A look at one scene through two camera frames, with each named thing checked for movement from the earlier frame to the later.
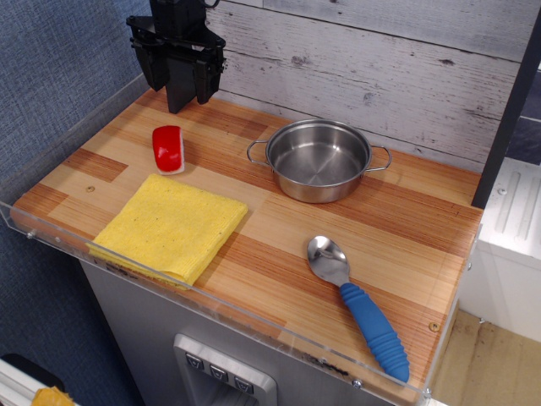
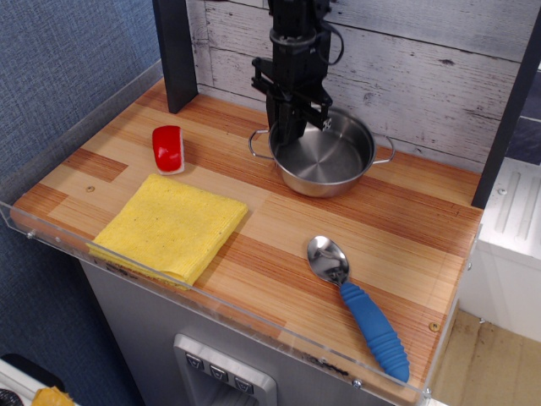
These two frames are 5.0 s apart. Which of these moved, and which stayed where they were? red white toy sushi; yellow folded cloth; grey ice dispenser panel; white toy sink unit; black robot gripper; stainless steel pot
Moved: black robot gripper; stainless steel pot
Stayed: white toy sink unit; grey ice dispenser panel; red white toy sushi; yellow folded cloth
